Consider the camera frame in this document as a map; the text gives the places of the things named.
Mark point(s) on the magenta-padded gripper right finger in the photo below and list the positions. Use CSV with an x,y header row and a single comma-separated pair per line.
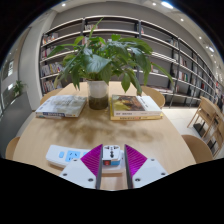
x,y
146,171

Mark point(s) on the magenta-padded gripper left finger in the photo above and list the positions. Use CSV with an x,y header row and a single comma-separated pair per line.
x,y
80,171

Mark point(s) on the white and blue charger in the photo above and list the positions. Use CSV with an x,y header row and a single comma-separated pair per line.
x,y
111,153

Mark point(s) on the white power strip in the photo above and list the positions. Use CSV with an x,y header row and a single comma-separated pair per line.
x,y
66,156

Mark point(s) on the white book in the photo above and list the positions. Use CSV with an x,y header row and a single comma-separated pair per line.
x,y
149,103

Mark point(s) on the yellow picture-cover book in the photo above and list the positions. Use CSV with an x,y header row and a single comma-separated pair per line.
x,y
125,106

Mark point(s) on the white magazine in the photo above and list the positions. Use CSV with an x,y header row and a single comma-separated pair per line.
x,y
61,105

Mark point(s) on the slatted wooden chair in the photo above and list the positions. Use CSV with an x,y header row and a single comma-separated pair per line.
x,y
218,136
207,108

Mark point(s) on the small potted plant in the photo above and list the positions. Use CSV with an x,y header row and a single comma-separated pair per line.
x,y
18,87

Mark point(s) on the green potted plant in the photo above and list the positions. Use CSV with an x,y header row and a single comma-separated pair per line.
x,y
96,63

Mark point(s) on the grey shelf unit with books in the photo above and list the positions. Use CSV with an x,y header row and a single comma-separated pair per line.
x,y
160,36

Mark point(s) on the ceiling lights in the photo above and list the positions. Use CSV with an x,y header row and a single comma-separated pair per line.
x,y
166,4

